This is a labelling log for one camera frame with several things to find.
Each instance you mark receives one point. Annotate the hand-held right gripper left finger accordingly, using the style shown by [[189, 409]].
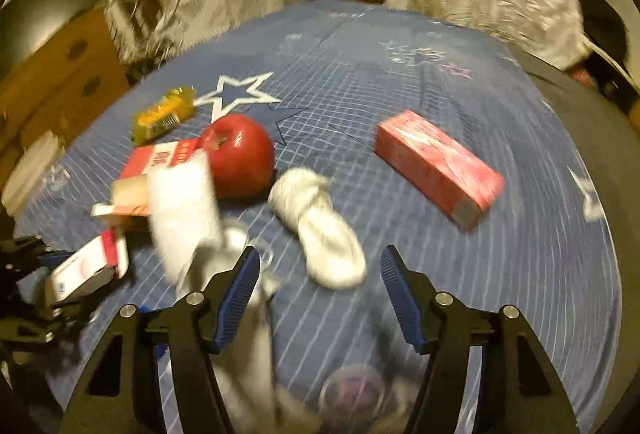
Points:
[[240, 299]]

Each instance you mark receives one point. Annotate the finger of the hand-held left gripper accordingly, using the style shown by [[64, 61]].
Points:
[[27, 250], [75, 306]]

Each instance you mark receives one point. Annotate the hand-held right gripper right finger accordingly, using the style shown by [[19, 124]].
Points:
[[400, 299]]

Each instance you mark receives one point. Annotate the small white red cigarette pack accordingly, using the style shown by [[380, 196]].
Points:
[[85, 264]]

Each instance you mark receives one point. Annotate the white cloth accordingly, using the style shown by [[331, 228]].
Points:
[[250, 364]]

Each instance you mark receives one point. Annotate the white tissue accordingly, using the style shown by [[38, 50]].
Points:
[[182, 209]]

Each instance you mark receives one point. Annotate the white knotted plastic bag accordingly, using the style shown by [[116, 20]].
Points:
[[320, 224]]

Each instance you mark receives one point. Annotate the white plastic bucket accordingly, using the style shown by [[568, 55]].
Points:
[[30, 169]]

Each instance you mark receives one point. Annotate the red apple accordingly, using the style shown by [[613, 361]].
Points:
[[242, 157]]

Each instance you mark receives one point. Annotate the wooden dresser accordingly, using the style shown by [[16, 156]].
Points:
[[55, 79]]

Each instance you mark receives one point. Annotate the yellow snack packet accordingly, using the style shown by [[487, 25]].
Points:
[[162, 114]]

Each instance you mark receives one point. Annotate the blue star-print bedsheet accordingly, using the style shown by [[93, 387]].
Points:
[[350, 79]]

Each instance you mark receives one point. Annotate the dark grey blanket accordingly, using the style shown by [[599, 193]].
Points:
[[590, 124]]

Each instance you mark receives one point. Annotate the pink cloth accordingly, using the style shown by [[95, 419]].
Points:
[[582, 75]]

